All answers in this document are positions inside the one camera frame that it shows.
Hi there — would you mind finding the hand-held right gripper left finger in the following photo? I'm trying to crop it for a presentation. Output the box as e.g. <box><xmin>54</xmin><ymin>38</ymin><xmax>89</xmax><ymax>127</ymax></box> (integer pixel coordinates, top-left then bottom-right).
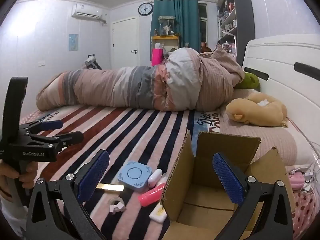
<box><xmin>24</xmin><ymin>149</ymin><xmax>110</xmax><ymax>240</ymax></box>

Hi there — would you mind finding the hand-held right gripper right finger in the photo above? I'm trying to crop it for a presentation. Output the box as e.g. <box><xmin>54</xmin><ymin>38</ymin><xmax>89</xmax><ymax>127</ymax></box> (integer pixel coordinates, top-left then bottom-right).
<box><xmin>212</xmin><ymin>152</ymin><xmax>293</xmax><ymax>240</ymax></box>

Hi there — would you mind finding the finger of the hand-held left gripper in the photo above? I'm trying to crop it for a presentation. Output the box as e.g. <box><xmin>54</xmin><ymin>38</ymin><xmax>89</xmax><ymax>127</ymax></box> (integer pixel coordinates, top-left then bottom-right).
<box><xmin>28</xmin><ymin>131</ymin><xmax>84</xmax><ymax>153</ymax></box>
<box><xmin>22</xmin><ymin>120</ymin><xmax>64</xmax><ymax>133</ymax></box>

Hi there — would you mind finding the gold strip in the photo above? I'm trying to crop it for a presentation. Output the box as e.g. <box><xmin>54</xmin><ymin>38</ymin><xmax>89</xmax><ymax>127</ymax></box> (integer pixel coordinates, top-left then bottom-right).
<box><xmin>96</xmin><ymin>183</ymin><xmax>125</xmax><ymax>192</ymax></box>

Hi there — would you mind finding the brown cardboard box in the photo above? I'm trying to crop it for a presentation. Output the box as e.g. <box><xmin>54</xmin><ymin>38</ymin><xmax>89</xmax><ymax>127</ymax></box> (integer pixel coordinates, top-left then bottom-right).
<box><xmin>160</xmin><ymin>129</ymin><xmax>296</xmax><ymax>240</ymax></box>

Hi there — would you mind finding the small white object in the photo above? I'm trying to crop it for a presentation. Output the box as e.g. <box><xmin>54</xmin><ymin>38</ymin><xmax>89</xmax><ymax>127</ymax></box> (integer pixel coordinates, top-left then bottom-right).
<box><xmin>109</xmin><ymin>197</ymin><xmax>125</xmax><ymax>214</ymax></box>

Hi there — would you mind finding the blue square device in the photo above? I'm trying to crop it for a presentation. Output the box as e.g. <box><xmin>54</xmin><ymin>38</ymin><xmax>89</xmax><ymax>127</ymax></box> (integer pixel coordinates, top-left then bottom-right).
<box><xmin>117</xmin><ymin>160</ymin><xmax>153</xmax><ymax>193</ymax></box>

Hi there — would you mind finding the white earbud case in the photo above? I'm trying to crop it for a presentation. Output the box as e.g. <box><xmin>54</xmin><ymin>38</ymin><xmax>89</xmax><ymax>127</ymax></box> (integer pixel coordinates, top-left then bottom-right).
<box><xmin>147</xmin><ymin>169</ymin><xmax>163</xmax><ymax>188</ymax></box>

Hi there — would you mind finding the pink plastic tube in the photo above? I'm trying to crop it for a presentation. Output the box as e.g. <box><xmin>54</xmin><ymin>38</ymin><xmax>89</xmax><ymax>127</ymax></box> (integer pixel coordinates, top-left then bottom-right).
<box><xmin>138</xmin><ymin>182</ymin><xmax>167</xmax><ymax>207</ymax></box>

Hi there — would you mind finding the small white packet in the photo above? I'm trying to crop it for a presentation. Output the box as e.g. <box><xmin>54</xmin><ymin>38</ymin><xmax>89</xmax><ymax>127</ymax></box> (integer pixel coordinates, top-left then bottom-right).
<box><xmin>149</xmin><ymin>202</ymin><xmax>167</xmax><ymax>223</ymax></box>

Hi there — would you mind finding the person's left hand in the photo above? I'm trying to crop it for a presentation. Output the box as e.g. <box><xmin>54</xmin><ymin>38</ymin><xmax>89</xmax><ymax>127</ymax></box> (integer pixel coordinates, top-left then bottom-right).
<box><xmin>0</xmin><ymin>160</ymin><xmax>38</xmax><ymax>198</ymax></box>

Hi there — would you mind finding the striped blanket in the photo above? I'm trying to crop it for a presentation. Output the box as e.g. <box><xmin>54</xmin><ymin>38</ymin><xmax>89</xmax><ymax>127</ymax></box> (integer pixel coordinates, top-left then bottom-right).
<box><xmin>20</xmin><ymin>104</ymin><xmax>227</xmax><ymax>240</ymax></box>

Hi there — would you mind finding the pink ribbed pillow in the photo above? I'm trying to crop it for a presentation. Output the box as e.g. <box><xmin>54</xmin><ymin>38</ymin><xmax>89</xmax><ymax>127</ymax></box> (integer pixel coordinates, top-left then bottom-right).
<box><xmin>219</xmin><ymin>107</ymin><xmax>313</xmax><ymax>167</ymax></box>

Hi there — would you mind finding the tan plush toy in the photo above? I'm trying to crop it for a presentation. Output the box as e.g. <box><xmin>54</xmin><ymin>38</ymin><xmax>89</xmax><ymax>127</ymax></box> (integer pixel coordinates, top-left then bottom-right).
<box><xmin>225</xmin><ymin>91</ymin><xmax>288</xmax><ymax>127</ymax></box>

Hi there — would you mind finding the polka dot bed sheet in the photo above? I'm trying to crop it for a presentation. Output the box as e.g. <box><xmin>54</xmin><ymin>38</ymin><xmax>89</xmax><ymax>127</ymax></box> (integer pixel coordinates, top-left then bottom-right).
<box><xmin>291</xmin><ymin>190</ymin><xmax>318</xmax><ymax>235</ymax></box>

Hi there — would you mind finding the rolled pink grey quilt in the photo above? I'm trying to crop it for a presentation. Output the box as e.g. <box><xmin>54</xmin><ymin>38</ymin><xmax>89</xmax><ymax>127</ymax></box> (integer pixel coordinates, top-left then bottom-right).
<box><xmin>36</xmin><ymin>42</ymin><xmax>246</xmax><ymax>112</ymax></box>

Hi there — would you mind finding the green plush toy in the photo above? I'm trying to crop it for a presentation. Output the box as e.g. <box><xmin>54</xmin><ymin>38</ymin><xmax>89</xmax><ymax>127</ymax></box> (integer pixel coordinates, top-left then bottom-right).
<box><xmin>235</xmin><ymin>72</ymin><xmax>260</xmax><ymax>90</ymax></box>

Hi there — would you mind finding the white door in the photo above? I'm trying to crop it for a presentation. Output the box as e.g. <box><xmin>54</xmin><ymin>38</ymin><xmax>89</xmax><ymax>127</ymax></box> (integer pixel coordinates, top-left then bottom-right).
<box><xmin>112</xmin><ymin>17</ymin><xmax>140</xmax><ymax>68</ymax></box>

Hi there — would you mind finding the white air conditioner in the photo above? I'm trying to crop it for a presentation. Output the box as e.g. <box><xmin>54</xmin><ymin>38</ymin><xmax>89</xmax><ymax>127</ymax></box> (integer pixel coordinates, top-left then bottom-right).
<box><xmin>71</xmin><ymin>4</ymin><xmax>103</xmax><ymax>20</ymax></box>

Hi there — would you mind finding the pink bag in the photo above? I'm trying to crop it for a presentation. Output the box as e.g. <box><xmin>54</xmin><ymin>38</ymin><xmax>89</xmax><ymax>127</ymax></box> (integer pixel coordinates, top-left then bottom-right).
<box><xmin>151</xmin><ymin>48</ymin><xmax>163</xmax><ymax>67</ymax></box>

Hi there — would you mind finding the white bed headboard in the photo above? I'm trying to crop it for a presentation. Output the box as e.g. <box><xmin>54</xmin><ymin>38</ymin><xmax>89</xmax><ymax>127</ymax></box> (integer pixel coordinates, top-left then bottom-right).
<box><xmin>241</xmin><ymin>34</ymin><xmax>320</xmax><ymax>140</ymax></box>

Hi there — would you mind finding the yellow rack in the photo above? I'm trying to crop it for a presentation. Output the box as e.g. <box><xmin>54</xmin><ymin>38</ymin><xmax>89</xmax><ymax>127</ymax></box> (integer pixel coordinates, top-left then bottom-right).
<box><xmin>151</xmin><ymin>35</ymin><xmax>180</xmax><ymax>65</ymax></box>

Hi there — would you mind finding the glass display case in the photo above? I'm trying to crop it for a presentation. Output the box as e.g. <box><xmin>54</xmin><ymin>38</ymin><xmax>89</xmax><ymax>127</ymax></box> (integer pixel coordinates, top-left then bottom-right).
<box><xmin>158</xmin><ymin>16</ymin><xmax>176</xmax><ymax>37</ymax></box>

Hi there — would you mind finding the teal curtain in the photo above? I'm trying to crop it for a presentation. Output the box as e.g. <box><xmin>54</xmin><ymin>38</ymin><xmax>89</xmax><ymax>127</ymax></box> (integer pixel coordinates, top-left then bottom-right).
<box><xmin>150</xmin><ymin>0</ymin><xmax>200</xmax><ymax>67</ymax></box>

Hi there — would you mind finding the window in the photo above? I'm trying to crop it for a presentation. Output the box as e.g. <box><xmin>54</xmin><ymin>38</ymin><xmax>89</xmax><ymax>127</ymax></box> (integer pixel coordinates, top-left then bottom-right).
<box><xmin>197</xmin><ymin>3</ymin><xmax>208</xmax><ymax>45</ymax></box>

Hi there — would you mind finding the dark bookshelf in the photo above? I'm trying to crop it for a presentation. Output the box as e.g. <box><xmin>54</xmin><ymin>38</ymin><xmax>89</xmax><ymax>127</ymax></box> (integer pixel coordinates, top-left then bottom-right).
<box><xmin>216</xmin><ymin>0</ymin><xmax>255</xmax><ymax>67</ymax></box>

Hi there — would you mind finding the pink device with cables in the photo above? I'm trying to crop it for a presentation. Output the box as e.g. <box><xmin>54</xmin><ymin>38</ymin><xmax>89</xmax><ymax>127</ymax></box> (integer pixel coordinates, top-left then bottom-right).
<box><xmin>287</xmin><ymin>169</ymin><xmax>307</xmax><ymax>191</ymax></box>

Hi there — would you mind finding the white cable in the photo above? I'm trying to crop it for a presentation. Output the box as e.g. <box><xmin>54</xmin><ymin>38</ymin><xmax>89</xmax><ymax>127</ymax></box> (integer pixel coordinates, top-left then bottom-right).
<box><xmin>285</xmin><ymin>116</ymin><xmax>320</xmax><ymax>193</ymax></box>

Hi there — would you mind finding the blue wall poster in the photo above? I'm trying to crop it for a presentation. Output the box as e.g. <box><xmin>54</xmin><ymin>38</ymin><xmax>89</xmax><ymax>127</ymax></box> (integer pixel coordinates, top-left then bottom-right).
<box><xmin>69</xmin><ymin>34</ymin><xmax>79</xmax><ymax>52</ymax></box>

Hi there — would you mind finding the round wall clock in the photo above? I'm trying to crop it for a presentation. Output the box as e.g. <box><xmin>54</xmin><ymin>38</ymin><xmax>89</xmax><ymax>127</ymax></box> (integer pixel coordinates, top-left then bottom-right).
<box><xmin>138</xmin><ymin>2</ymin><xmax>154</xmax><ymax>16</ymax></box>

